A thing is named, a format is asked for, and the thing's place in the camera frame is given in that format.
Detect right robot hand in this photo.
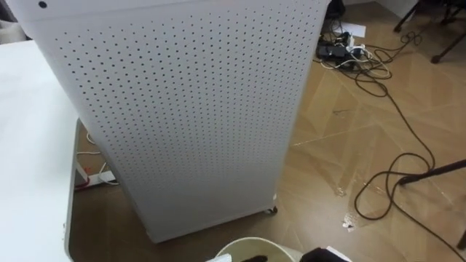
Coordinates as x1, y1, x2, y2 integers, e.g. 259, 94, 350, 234
299, 246, 353, 262

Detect cream round bin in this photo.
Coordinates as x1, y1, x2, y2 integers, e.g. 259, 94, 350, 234
213, 237, 304, 262

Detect black stand leg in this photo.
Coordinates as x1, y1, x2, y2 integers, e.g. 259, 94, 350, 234
398, 159, 466, 186

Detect white perforated air purifier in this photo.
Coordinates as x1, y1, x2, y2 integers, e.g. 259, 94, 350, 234
6, 0, 331, 244

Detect black power strip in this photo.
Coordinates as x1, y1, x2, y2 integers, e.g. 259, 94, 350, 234
315, 43, 365, 63

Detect white paper sheet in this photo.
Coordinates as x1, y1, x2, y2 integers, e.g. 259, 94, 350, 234
340, 21, 367, 39

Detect white power strip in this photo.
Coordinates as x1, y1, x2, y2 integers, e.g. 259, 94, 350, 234
74, 162, 117, 191

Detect black bag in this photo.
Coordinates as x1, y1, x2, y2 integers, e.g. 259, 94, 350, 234
325, 0, 346, 21

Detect black chair legs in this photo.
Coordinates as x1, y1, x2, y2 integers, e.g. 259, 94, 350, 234
392, 0, 466, 65

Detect white desk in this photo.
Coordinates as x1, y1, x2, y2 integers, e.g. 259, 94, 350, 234
0, 39, 82, 262

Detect long black floor cable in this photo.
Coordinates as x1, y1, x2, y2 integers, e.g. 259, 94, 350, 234
353, 31, 466, 261

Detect white charger cable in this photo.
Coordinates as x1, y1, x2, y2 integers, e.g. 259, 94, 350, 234
319, 44, 393, 79

